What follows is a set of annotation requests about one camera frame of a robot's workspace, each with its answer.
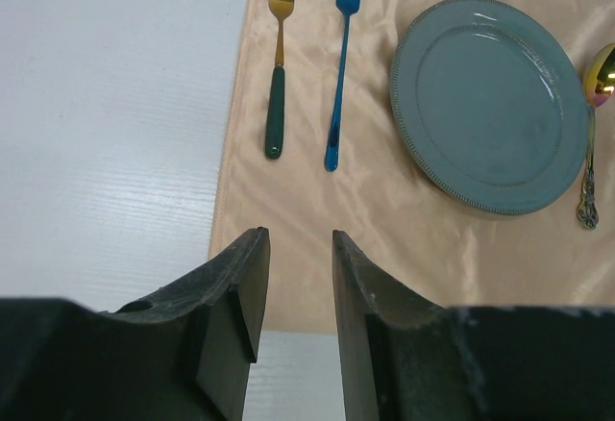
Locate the blue fork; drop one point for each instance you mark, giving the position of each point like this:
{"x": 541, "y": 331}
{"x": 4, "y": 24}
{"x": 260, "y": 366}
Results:
{"x": 347, "y": 8}

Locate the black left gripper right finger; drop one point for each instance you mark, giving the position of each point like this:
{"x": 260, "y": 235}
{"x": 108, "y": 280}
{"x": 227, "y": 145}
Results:
{"x": 403, "y": 357}

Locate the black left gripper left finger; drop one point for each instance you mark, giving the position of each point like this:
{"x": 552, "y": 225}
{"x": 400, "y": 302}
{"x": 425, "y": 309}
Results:
{"x": 183, "y": 352}

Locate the teal round plate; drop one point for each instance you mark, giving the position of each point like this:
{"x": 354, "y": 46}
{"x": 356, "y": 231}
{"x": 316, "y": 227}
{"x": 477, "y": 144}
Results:
{"x": 489, "y": 106}

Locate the gold fork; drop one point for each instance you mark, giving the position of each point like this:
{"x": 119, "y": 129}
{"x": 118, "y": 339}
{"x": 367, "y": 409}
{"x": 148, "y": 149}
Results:
{"x": 274, "y": 129}

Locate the peach satin cloth napkin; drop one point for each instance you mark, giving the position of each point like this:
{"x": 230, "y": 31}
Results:
{"x": 445, "y": 250}

